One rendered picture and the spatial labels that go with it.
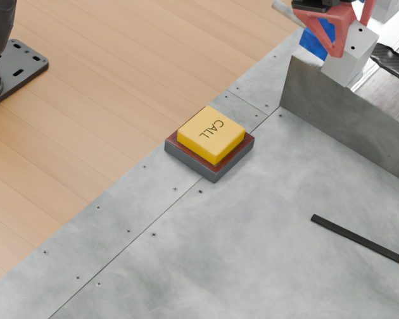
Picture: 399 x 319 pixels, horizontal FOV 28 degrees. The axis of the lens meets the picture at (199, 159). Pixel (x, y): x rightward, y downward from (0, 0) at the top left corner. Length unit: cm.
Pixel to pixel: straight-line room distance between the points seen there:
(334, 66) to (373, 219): 19
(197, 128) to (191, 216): 11
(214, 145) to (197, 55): 20
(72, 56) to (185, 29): 17
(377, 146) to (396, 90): 7
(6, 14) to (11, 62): 17
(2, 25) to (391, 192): 50
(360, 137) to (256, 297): 26
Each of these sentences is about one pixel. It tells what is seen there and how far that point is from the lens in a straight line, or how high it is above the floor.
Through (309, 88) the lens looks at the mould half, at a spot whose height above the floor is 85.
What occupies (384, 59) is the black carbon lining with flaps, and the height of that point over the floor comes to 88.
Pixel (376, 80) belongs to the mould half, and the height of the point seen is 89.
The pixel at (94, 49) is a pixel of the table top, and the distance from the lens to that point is 111.
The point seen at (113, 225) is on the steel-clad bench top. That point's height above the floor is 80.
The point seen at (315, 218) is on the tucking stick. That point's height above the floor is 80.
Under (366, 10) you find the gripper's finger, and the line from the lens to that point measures 96.
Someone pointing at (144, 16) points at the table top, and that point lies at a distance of 116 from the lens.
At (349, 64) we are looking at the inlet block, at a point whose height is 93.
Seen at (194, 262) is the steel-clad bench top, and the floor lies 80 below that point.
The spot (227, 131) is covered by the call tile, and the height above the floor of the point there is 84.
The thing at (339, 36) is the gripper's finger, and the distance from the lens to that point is 91.
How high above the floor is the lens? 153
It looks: 49 degrees down
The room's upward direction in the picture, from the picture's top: 9 degrees clockwise
